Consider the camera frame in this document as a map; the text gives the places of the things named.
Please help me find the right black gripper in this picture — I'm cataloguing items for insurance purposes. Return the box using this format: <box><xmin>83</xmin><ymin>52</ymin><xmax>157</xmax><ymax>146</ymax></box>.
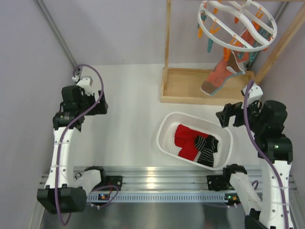
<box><xmin>216</xmin><ymin>95</ymin><xmax>265</xmax><ymax>132</ymax></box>

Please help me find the black striped sock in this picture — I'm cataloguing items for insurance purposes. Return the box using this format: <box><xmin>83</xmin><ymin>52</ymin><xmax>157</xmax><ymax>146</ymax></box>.
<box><xmin>194</xmin><ymin>135</ymin><xmax>219</xmax><ymax>167</ymax></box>

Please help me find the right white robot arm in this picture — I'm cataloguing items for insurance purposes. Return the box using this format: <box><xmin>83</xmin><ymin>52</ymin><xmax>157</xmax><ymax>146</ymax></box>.
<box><xmin>207</xmin><ymin>80</ymin><xmax>294</xmax><ymax>229</ymax></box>

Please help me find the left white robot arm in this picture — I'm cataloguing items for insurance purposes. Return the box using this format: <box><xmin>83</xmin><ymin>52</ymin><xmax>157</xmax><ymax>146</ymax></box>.
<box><xmin>37</xmin><ymin>76</ymin><xmax>122</xmax><ymax>214</ymax></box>

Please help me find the white round clip hanger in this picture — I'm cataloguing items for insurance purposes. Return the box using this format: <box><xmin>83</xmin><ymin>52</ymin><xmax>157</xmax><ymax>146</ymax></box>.
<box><xmin>197</xmin><ymin>0</ymin><xmax>278</xmax><ymax>52</ymax></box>

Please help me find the orange patterned sock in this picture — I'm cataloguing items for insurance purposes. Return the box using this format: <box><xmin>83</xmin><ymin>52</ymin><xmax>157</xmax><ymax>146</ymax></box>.
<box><xmin>200</xmin><ymin>28</ymin><xmax>260</xmax><ymax>96</ymax></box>

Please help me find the red sock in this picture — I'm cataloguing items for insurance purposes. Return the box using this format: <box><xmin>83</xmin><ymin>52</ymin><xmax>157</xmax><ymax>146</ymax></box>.
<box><xmin>174</xmin><ymin>125</ymin><xmax>207</xmax><ymax>161</ymax></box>

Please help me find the white perforated plastic basket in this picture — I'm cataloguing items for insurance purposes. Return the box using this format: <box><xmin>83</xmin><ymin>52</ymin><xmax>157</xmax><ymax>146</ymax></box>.
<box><xmin>156</xmin><ymin>112</ymin><xmax>233</xmax><ymax>170</ymax></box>

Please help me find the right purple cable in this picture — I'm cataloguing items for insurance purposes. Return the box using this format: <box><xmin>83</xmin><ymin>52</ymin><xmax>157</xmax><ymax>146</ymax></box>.
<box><xmin>243</xmin><ymin>80</ymin><xmax>288</xmax><ymax>229</ymax></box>

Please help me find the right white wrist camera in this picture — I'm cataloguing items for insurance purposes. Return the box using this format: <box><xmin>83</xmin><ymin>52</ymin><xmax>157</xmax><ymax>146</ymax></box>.
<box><xmin>247</xmin><ymin>83</ymin><xmax>263</xmax><ymax>105</ymax></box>

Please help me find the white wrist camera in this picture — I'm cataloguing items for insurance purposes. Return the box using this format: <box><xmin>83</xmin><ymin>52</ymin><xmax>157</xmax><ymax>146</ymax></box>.
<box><xmin>72</xmin><ymin>76</ymin><xmax>93</xmax><ymax>94</ymax></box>
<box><xmin>247</xmin><ymin>83</ymin><xmax>263</xmax><ymax>105</ymax></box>

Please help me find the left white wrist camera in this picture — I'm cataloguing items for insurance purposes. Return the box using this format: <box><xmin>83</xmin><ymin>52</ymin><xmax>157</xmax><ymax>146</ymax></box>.
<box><xmin>72</xmin><ymin>76</ymin><xmax>93</xmax><ymax>94</ymax></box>

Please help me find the wooden hanger stand frame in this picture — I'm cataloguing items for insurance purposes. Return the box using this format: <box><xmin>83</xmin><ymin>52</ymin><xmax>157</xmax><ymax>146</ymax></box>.
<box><xmin>160</xmin><ymin>0</ymin><xmax>305</xmax><ymax>105</ymax></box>

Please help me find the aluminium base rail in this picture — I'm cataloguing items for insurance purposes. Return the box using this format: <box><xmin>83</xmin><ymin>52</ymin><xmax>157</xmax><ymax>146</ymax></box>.
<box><xmin>38</xmin><ymin>166</ymin><xmax>298</xmax><ymax>205</ymax></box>

